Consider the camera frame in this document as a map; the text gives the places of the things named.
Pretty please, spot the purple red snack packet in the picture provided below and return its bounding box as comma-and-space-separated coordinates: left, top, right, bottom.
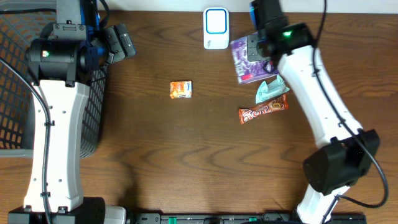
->
230, 33, 279, 84

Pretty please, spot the teal snack packet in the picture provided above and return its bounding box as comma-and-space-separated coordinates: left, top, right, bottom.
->
255, 75, 290, 104

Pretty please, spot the orange chocolate bar wrapper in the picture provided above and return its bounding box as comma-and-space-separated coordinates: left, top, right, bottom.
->
238, 94, 289, 124

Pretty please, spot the small orange snack packet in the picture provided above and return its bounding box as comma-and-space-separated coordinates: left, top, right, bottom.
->
170, 81, 192, 99

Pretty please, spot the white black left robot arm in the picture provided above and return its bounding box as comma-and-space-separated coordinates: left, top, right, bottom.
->
8, 1, 136, 224

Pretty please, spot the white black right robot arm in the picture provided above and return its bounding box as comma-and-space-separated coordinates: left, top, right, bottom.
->
250, 0, 380, 223

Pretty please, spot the white barcode scanner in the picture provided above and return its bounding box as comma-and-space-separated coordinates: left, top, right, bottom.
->
203, 7, 229, 50

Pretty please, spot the dark grey plastic basket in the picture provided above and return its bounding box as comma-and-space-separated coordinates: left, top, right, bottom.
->
1, 1, 107, 158

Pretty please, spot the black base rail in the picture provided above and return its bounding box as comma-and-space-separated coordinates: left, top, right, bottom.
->
133, 212, 368, 224

